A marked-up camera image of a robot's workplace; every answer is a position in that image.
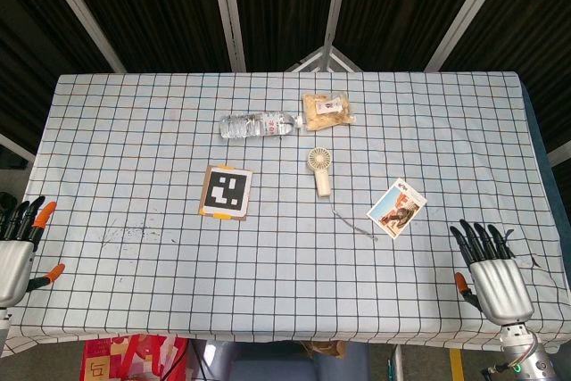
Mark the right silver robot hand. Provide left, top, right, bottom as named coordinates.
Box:
left=449, top=219, right=535, bottom=325

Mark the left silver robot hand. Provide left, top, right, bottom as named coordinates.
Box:
left=0, top=195, right=67, bottom=309

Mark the beige handheld fan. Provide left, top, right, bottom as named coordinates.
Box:
left=306, top=146, right=334, bottom=197

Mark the yellow floor strip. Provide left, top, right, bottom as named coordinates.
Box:
left=449, top=347, right=463, bottom=381

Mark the picture postcard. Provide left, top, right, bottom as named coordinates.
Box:
left=367, top=178, right=428, bottom=239

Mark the red patterned bag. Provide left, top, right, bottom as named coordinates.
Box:
left=79, top=334, right=191, bottom=381

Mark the thin grey stick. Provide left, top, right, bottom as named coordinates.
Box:
left=332, top=208, right=379, bottom=242

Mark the white checked tablecloth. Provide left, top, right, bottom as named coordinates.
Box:
left=8, top=70, right=566, bottom=353

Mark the black white marker card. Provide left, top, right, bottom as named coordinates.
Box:
left=197, top=165, right=254, bottom=221

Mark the clear bag of snacks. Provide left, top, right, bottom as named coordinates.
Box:
left=301, top=91, right=358, bottom=131

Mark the clear plastic water bottle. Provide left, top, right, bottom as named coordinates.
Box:
left=219, top=111, right=305, bottom=140

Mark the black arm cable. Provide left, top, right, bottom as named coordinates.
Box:
left=479, top=356, right=514, bottom=377

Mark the white aluminium frame post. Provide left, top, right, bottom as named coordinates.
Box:
left=423, top=0, right=510, bottom=72
left=209, top=0, right=247, bottom=72
left=321, top=0, right=354, bottom=54
left=34, top=0, right=128, bottom=73

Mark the white triangular frame base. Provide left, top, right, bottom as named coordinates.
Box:
left=285, top=45, right=363, bottom=72

